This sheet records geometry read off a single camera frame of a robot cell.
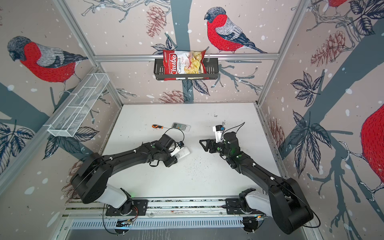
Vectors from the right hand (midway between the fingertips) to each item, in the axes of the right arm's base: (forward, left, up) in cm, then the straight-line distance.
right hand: (201, 144), depth 82 cm
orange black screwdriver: (+19, +32, -10) cm, 39 cm away
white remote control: (-1, +11, -7) cm, 13 cm away
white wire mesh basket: (+9, +66, +20) cm, 70 cm away
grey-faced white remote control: (+19, +14, -11) cm, 26 cm away
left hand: (-5, +17, -9) cm, 19 cm away
